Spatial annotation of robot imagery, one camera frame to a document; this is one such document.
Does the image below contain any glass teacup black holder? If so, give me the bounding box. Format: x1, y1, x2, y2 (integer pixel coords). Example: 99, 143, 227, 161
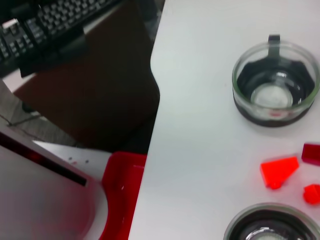
231, 34, 320, 128
223, 202, 317, 240

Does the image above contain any red robot base cover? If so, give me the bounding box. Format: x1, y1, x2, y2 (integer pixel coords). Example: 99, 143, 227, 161
98, 151, 148, 240

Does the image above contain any dark brown desk panel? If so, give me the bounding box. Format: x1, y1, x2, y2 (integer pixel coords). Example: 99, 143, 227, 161
13, 0, 161, 153

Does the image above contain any orange-red sloped brick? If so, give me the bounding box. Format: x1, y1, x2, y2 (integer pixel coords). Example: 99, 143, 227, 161
259, 156, 300, 191

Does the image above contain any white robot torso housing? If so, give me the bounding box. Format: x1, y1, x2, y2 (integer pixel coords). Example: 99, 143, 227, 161
0, 129, 113, 240

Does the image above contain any black computer keyboard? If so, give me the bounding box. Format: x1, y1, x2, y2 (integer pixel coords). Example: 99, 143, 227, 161
0, 0, 123, 78

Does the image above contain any dark red long brick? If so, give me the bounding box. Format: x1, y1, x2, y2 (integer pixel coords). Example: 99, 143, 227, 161
301, 142, 320, 167

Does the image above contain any small red building brick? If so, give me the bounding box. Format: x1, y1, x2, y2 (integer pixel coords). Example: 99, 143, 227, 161
302, 184, 320, 206

